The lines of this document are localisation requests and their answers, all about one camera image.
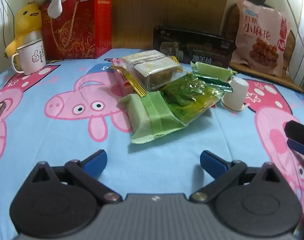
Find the yellow duck plush toy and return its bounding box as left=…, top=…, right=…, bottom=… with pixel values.
left=3, top=4, right=43, bottom=58

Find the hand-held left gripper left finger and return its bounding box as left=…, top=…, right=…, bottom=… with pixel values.
left=29, top=149, right=122, bottom=203

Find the clear pastry tray packet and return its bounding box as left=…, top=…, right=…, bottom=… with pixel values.
left=122, top=50, right=165, bottom=67
left=131, top=57, right=184, bottom=92

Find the black printed box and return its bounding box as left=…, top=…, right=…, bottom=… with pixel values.
left=153, top=25, right=236, bottom=69

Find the red gift box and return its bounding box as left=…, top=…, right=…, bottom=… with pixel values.
left=41, top=0, right=113, bottom=60

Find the transparent green snack packet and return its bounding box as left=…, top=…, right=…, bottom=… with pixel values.
left=160, top=72, right=228, bottom=126

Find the small white plastic cup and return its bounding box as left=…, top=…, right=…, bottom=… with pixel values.
left=221, top=77, right=250, bottom=111

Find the large light green snack packet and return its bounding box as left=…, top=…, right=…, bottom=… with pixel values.
left=119, top=91, right=187, bottom=145

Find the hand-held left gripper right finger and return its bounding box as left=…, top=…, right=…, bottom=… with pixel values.
left=189, top=150, right=282, bottom=203

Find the white enamel mug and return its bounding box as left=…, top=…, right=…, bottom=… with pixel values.
left=11, top=39, right=47, bottom=76

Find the pink snack bag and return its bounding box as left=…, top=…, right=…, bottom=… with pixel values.
left=229, top=0, right=292, bottom=77

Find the dark green foil packet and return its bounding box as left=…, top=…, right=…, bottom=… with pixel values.
left=193, top=72, right=234, bottom=92

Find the gold-edged pastry packet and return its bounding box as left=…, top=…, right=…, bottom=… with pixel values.
left=110, top=64, right=147, bottom=98

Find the small light green snack packet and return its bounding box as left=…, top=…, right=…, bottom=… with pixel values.
left=191, top=61, right=234, bottom=81

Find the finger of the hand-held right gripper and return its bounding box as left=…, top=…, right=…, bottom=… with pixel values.
left=284, top=120, right=304, bottom=159

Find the wooden headboard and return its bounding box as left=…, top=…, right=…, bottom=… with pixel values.
left=88, top=0, right=230, bottom=53

